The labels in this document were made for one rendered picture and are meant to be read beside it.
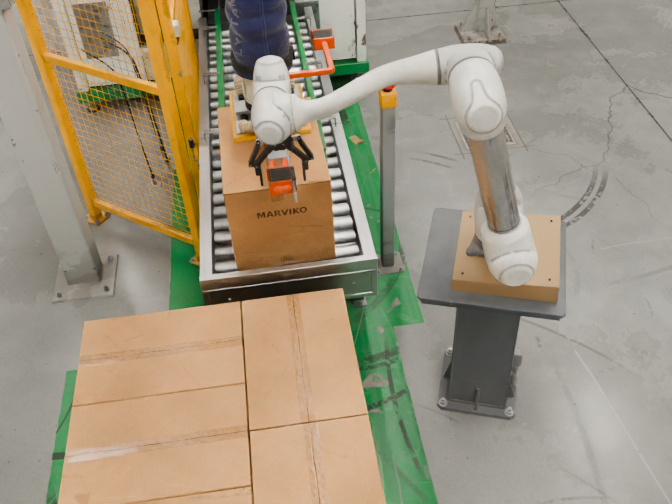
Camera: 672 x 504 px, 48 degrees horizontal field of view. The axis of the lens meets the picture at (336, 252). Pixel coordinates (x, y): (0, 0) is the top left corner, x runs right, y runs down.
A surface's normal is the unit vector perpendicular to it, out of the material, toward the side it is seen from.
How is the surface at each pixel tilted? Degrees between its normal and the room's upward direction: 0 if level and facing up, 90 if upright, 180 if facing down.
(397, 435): 0
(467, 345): 90
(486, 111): 87
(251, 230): 90
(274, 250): 90
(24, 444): 0
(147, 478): 0
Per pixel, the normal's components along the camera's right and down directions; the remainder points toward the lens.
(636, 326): -0.04, -0.73
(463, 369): -0.22, 0.67
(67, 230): 0.14, 0.67
